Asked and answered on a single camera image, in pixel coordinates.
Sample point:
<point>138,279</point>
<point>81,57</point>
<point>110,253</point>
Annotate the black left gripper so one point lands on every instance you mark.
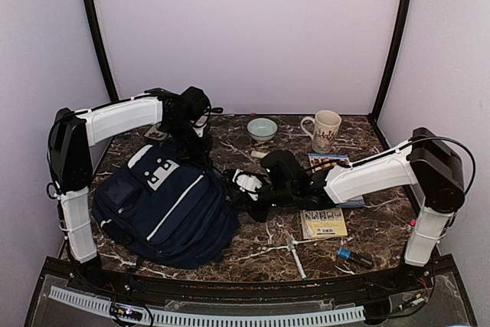
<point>199,157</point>

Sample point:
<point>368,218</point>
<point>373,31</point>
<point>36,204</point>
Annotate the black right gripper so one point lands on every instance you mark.
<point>243,201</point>

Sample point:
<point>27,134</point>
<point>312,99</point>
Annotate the yellow paperback book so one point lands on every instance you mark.
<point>323,224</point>

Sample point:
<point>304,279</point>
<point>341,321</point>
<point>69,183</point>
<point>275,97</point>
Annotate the navy blue student backpack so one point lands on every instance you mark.
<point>166,211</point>

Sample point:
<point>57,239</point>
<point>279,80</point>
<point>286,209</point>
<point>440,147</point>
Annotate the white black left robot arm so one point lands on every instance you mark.
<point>74,133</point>

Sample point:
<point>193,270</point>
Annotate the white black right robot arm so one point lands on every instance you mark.
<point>425,161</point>

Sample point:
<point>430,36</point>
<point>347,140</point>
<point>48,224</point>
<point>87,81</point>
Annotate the patterned square coaster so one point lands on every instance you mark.
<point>154,133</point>

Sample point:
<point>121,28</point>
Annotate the pale yellow highlighter marker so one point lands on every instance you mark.
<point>257,154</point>

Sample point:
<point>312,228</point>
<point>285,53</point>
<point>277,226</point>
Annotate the white pen with green tip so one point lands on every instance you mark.
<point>291,245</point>

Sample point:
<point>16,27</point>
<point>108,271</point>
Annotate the light green ceramic bowl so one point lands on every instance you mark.
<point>262,129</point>

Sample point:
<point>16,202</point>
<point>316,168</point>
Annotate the dog cover picture book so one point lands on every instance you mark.
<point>321,161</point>

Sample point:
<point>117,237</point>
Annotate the cream ceramic mug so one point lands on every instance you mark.
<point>326,125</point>

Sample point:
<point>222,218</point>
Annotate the black marker with blue cap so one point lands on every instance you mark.
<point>353,257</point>

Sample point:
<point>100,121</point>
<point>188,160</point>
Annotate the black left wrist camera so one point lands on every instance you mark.
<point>196,103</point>

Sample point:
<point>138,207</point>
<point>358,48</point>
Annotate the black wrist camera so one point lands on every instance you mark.
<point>282,167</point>
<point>196,103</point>

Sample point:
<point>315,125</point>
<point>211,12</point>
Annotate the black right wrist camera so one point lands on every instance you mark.
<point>282,167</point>

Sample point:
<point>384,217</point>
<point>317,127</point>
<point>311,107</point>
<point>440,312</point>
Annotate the white slotted cable duct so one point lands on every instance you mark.
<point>176,313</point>

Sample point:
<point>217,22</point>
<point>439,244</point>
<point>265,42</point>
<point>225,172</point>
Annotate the black left frame post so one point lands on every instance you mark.
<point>99,47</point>

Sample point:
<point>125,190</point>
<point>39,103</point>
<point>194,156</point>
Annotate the black frame post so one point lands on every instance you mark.
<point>99,47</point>
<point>394,49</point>

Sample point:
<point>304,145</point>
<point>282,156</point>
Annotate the black front rail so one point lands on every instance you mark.
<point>360,289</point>

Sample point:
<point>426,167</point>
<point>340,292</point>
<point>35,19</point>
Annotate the black right frame post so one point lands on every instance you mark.
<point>394,49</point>

